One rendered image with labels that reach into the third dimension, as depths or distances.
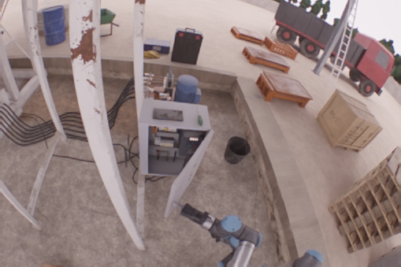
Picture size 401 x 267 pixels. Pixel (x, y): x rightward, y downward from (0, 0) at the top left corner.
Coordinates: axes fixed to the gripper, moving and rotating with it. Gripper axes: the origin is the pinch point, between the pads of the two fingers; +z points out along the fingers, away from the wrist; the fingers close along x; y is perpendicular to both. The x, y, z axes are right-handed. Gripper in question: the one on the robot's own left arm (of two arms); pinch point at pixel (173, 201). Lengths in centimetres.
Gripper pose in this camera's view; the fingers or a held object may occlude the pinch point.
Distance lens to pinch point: 103.6
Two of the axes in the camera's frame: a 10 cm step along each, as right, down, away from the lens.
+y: -2.3, 7.1, 6.7
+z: -8.6, -4.6, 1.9
